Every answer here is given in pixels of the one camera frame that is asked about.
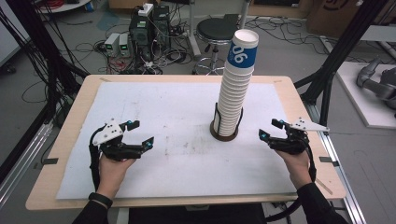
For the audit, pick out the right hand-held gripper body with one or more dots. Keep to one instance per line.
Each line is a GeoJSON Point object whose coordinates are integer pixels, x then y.
{"type": "Point", "coordinates": [292, 143]}

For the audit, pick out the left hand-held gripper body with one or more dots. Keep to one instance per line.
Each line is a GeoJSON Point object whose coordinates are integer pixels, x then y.
{"type": "Point", "coordinates": [113, 149]}

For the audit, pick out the tall stack of nested cups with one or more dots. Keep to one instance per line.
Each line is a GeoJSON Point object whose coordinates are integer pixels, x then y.
{"type": "Point", "coordinates": [232, 102]}

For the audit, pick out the person's left hand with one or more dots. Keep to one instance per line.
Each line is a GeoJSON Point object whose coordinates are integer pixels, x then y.
{"type": "Point", "coordinates": [112, 174]}

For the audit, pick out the person's right hand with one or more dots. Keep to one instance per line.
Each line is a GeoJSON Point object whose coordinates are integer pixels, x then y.
{"type": "Point", "coordinates": [297, 168]}

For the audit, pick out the white foam mat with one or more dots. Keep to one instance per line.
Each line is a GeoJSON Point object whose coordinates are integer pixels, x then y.
{"type": "Point", "coordinates": [174, 168]}

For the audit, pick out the black tape piece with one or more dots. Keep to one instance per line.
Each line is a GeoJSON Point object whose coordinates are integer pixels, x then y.
{"type": "Point", "coordinates": [328, 160]}
{"type": "Point", "coordinates": [49, 161]}

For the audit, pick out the black wristband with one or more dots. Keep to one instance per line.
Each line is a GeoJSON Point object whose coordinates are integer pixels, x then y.
{"type": "Point", "coordinates": [100, 199]}

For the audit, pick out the long tan tape strip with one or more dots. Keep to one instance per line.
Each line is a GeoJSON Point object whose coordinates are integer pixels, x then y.
{"type": "Point", "coordinates": [324, 186]}

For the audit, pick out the grey power supply unit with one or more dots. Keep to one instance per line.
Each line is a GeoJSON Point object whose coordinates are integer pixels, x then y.
{"type": "Point", "coordinates": [111, 43]}
{"type": "Point", "coordinates": [124, 45]}

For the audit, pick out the white platform board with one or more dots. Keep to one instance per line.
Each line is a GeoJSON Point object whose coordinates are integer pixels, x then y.
{"type": "Point", "coordinates": [367, 109]}

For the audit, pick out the person's dark clothing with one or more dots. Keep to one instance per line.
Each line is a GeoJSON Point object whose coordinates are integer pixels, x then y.
{"type": "Point", "coordinates": [199, 216]}

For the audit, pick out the black computer tower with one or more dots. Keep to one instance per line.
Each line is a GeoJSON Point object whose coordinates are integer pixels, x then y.
{"type": "Point", "coordinates": [140, 34]}
{"type": "Point", "coordinates": [162, 25]}

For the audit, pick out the black round stool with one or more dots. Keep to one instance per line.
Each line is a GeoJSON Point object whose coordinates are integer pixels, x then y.
{"type": "Point", "coordinates": [214, 29]}

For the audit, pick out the white power strip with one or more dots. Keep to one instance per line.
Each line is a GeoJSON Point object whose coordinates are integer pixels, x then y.
{"type": "Point", "coordinates": [145, 9]}

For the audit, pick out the cardboard box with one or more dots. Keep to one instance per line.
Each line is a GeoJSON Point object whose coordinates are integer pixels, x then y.
{"type": "Point", "coordinates": [336, 15]}

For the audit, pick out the white round table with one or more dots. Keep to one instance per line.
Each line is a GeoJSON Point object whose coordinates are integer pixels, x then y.
{"type": "Point", "coordinates": [68, 6]}

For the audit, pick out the aluminium rail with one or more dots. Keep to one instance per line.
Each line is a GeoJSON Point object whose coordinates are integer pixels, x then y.
{"type": "Point", "coordinates": [21, 165]}
{"type": "Point", "coordinates": [348, 193]}

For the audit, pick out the grey metal stand post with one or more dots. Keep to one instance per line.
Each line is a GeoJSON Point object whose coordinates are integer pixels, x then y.
{"type": "Point", "coordinates": [193, 31]}

